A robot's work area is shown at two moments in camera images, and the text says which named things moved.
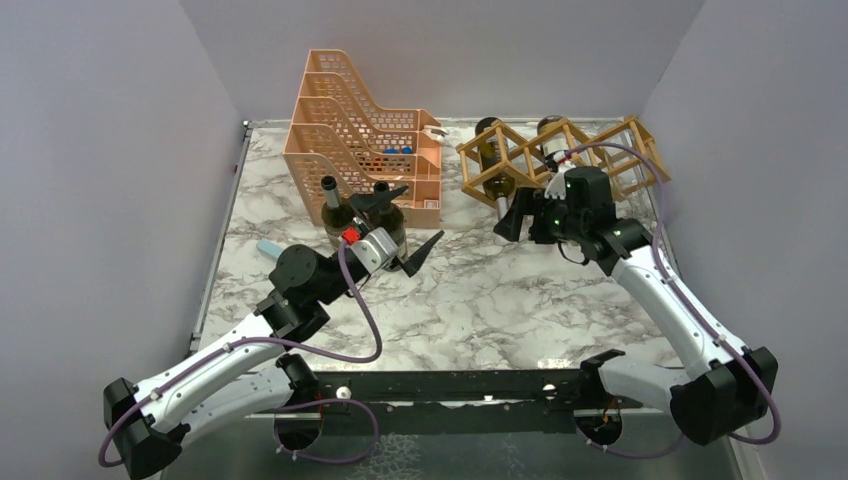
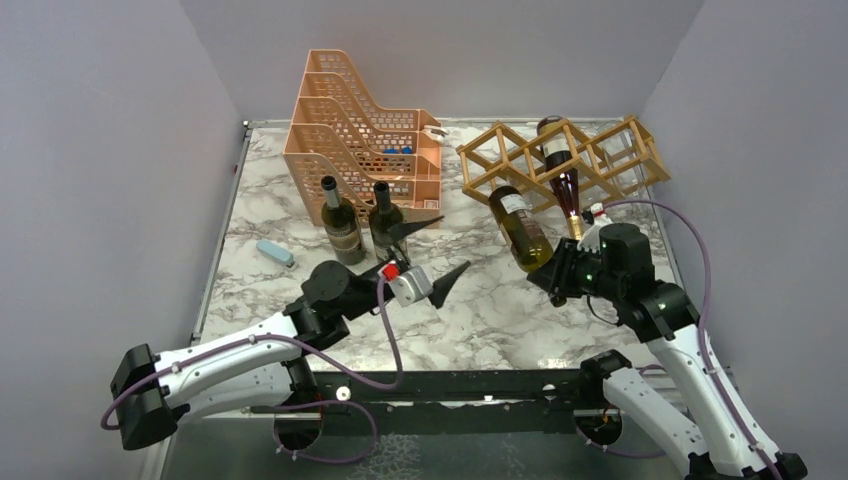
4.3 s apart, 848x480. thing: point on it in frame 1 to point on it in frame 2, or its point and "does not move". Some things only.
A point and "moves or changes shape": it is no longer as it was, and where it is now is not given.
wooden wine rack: [497, 159] does not move
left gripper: [376, 202] to [442, 286]
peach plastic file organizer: [336, 132] does not move
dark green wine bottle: [393, 221] does not move
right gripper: [528, 201] to [556, 275]
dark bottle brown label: [336, 214] does not move
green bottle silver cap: [495, 163] moves or changes shape
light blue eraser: [269, 248] does not move
